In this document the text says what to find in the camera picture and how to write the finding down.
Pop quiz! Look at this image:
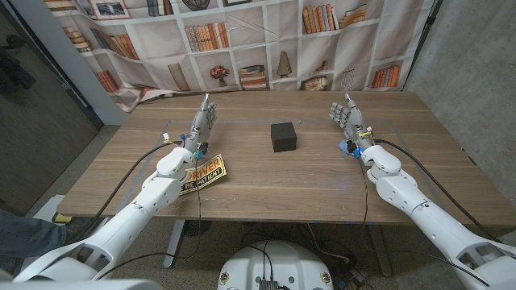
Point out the person leg in jeans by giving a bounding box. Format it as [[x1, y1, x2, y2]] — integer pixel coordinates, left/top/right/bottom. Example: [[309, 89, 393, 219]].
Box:
[[0, 208, 68, 275]]

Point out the printed bookshelf backdrop cloth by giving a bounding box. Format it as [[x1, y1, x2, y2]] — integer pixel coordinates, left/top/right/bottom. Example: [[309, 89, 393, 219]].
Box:
[[44, 0, 439, 114]]

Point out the black cube block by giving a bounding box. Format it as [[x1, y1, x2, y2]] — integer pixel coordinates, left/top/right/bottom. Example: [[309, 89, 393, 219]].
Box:
[[270, 122, 298, 153]]

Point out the grey floor cable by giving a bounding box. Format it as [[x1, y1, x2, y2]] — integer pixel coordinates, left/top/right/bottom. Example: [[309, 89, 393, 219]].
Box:
[[307, 223, 352, 263]]

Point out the white table leg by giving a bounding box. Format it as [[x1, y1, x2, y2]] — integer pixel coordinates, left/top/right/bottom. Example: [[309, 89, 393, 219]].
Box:
[[163, 219, 186, 269], [368, 224, 393, 278]]

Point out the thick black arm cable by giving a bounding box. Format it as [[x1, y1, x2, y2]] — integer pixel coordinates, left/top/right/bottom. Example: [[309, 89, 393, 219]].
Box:
[[372, 139, 503, 243], [76, 140, 185, 242]]

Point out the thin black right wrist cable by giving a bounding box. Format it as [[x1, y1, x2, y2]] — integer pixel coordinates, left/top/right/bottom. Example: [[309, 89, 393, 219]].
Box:
[[357, 157, 491, 288]]

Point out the black backdrop stand pole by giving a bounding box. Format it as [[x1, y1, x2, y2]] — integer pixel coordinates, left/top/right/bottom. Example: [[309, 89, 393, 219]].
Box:
[[402, 0, 443, 92]]

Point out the thin black left wrist cable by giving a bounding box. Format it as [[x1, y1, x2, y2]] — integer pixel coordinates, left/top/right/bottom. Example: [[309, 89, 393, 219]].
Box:
[[94, 156, 203, 281]]

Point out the floor power strip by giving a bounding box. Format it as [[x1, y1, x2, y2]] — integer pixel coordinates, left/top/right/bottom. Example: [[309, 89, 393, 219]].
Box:
[[338, 267, 368, 289]]

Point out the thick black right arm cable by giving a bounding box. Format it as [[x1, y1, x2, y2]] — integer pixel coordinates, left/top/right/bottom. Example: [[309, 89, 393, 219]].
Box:
[[372, 139, 503, 243]]

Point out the yellow black bumper sticker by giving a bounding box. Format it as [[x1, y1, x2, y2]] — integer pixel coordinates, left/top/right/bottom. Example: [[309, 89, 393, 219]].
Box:
[[179, 154, 227, 197]]

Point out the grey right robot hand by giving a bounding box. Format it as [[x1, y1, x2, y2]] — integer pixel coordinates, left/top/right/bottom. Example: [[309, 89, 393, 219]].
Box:
[[329, 93, 376, 156]]

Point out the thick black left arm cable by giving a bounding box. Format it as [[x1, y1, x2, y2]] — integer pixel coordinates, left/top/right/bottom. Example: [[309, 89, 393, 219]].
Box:
[[76, 140, 185, 242]]

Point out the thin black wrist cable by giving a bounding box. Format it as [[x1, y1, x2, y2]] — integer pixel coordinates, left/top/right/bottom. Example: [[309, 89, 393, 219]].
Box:
[[357, 157, 491, 288], [94, 156, 203, 281]]

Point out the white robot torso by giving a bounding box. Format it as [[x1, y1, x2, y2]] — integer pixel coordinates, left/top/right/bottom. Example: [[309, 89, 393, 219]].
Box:
[[217, 240, 335, 290]]

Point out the small blue toy camera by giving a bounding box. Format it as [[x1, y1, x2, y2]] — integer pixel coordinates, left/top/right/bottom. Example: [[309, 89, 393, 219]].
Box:
[[338, 139, 362, 158]]

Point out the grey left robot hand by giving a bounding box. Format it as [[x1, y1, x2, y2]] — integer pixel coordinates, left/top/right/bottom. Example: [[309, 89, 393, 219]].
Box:
[[183, 93, 218, 159]]

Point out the dark person shoe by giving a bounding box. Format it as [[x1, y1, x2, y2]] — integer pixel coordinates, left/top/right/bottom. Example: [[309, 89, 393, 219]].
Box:
[[64, 216, 102, 242]]

